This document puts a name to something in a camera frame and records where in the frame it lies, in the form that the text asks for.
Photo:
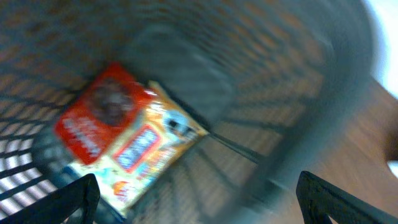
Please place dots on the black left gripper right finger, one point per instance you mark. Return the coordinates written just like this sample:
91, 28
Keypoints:
322, 202

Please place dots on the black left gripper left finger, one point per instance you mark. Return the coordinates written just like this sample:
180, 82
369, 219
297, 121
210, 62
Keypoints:
76, 203

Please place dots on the red Hacks candy bag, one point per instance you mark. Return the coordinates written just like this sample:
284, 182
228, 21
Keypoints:
104, 111

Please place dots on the white barcode scanner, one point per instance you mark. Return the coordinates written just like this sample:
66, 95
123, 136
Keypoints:
393, 167

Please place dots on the grey plastic mesh basket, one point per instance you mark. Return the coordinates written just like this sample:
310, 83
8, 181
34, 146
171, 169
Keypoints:
271, 81

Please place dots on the yellow snack chip bag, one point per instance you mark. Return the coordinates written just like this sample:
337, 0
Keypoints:
160, 135

